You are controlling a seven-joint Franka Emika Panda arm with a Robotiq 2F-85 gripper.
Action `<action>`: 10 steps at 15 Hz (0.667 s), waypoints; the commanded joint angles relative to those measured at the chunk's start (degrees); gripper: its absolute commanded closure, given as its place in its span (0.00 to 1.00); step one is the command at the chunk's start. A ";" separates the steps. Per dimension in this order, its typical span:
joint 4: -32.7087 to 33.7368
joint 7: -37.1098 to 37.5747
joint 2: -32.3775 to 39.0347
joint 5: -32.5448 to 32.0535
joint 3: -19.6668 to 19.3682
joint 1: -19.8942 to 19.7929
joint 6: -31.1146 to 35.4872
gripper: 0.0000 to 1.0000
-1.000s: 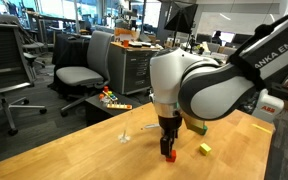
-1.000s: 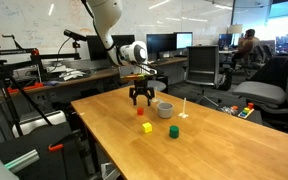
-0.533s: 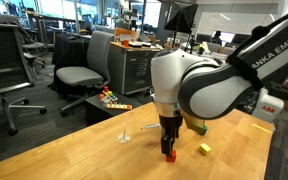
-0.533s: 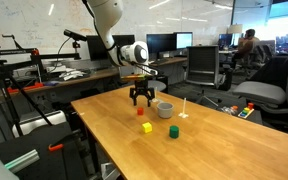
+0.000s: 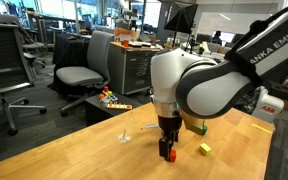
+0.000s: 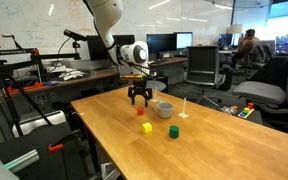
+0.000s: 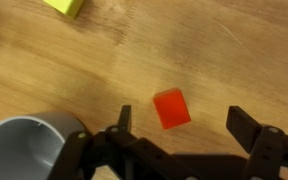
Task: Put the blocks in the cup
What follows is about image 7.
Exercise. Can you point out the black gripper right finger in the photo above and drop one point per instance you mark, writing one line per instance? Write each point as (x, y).
(267, 150)

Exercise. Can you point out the red cube block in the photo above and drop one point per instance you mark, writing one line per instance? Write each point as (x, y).
(171, 108)

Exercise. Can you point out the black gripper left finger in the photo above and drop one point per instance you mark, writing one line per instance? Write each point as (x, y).
(117, 156)

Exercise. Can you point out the grey bowl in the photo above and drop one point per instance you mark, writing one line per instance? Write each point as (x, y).
(17, 150)

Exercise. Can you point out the yellow cube block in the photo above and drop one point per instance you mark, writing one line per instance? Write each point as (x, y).
(65, 6)

